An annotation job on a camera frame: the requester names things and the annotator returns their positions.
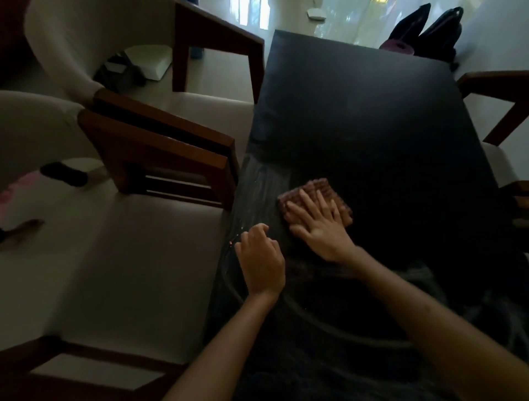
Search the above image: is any person's right hand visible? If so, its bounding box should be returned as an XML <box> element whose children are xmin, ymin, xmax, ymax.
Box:
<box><xmin>286</xmin><ymin>188</ymin><xmax>358</xmax><ymax>265</ymax></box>

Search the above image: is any person's left hand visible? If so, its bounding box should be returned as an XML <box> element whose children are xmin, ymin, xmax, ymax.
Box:
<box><xmin>234</xmin><ymin>223</ymin><xmax>287</xmax><ymax>300</ymax></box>

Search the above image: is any brown checkered cleaning cloth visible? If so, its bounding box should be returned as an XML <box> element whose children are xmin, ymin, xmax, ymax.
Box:
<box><xmin>277</xmin><ymin>177</ymin><xmax>354</xmax><ymax>228</ymax></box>

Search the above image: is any person's right forearm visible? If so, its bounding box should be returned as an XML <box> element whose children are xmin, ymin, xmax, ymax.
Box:
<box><xmin>343</xmin><ymin>247</ymin><xmax>529</xmax><ymax>401</ymax></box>

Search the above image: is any person's left forearm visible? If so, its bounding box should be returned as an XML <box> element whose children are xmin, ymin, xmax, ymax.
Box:
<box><xmin>163</xmin><ymin>289</ymin><xmax>282</xmax><ymax>401</ymax></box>

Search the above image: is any black dining table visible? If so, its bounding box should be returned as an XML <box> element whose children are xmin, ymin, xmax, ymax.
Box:
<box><xmin>202</xmin><ymin>29</ymin><xmax>529</xmax><ymax>401</ymax></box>

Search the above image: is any purple plastic basket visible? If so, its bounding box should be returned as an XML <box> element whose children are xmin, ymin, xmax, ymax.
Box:
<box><xmin>380</xmin><ymin>39</ymin><xmax>416</xmax><ymax>57</ymax></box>

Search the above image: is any black backpack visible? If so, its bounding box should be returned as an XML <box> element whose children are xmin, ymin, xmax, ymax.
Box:
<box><xmin>388</xmin><ymin>3</ymin><xmax>431</xmax><ymax>48</ymax></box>
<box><xmin>417</xmin><ymin>6</ymin><xmax>465</xmax><ymax>63</ymax></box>

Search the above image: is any black wooden stool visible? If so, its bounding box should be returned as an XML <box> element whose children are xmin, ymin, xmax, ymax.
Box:
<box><xmin>93</xmin><ymin>56</ymin><xmax>146</xmax><ymax>94</ymax></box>

